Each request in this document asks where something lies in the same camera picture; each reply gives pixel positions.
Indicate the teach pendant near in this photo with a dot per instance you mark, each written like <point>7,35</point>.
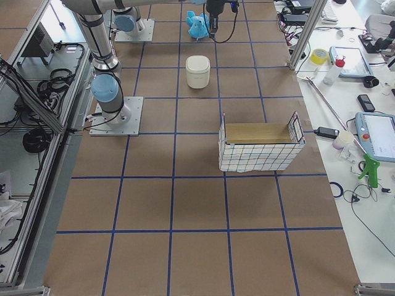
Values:
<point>376,134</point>

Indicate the white plastic cup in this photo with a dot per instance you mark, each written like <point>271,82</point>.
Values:
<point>343,139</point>

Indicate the white bottle red cap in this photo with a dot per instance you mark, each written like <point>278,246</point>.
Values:
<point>334,72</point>

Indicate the teach pendant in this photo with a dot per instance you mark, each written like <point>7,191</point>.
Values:
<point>376,134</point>
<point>356,65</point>

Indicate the yellow tape roll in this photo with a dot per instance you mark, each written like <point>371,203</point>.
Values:
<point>319,56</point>

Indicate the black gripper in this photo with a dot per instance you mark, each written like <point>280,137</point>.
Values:
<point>213,8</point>

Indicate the blue teddy bear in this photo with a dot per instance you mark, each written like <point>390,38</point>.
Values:
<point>198,25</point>

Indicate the black phone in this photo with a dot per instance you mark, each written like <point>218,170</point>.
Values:
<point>365,103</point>

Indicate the wooden box with grid cloth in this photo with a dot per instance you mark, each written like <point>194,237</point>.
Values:
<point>245,147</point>

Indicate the black adapter on table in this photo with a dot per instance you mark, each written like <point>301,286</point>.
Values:
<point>326,132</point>

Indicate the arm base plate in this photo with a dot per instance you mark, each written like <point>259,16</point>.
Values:
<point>128,30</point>
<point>126,123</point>

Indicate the white trash can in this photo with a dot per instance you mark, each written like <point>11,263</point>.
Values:
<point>197,71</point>

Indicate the aluminium frame post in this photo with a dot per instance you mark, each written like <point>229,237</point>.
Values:
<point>309,26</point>

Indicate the teach pendant far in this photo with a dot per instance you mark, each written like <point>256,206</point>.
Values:
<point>356,65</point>

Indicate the green handled grabber tool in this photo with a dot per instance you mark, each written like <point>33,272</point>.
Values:
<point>371,166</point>

